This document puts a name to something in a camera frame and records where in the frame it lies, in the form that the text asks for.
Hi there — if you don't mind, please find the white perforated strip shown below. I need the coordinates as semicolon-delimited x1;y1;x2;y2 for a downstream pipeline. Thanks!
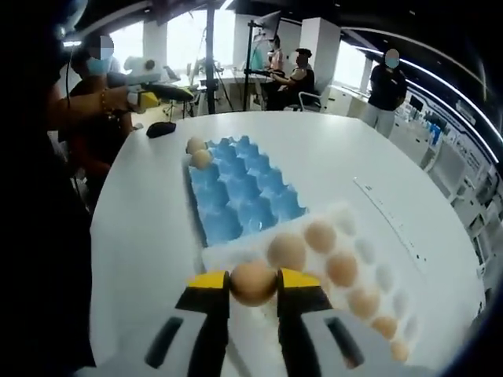
352;175;429;268

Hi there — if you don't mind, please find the single brown egg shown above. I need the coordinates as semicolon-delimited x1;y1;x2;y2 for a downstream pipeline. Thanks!
229;261;278;307
185;136;205;155
189;149;214;170

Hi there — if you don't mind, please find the small black object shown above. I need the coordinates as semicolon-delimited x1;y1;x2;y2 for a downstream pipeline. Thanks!
145;121;177;138

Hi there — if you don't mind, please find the white mesh chair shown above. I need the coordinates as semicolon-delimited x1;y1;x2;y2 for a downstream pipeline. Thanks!
422;137;467;185

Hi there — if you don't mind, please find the cluster of brown eggs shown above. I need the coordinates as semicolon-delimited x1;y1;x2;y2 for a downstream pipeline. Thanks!
266;219;410;363

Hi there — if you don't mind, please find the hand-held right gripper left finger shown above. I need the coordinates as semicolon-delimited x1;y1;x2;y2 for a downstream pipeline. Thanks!
97;269;232;377

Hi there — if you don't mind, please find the white foam egg holder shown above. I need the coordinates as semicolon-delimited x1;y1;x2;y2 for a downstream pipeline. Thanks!
200;201;422;370

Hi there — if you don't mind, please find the blue egg tray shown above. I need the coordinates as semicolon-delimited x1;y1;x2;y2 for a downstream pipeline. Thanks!
182;135;310;249

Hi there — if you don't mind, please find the white table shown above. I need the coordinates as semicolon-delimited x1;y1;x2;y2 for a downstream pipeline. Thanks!
88;110;488;377

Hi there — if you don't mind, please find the white cabinet row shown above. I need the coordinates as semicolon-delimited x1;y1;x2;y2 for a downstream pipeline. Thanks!
325;84;374;119

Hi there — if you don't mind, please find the black camera stand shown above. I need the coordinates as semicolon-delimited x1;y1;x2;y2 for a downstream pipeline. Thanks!
242;21;276;112

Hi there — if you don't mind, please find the grey office chair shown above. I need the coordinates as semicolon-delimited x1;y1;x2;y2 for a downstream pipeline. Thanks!
296;90;329;114

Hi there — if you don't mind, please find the black tripod pole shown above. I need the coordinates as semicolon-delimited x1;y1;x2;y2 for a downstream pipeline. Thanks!
194;0;237;119

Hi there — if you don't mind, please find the person's left hand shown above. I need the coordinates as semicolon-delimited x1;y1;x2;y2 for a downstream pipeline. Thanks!
105;84;133;119

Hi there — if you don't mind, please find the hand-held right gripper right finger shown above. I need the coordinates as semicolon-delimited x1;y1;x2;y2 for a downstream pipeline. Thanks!
276;267;431;377

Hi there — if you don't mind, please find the thin dark cable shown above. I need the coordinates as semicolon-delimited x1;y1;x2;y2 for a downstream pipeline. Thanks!
64;42;76;109

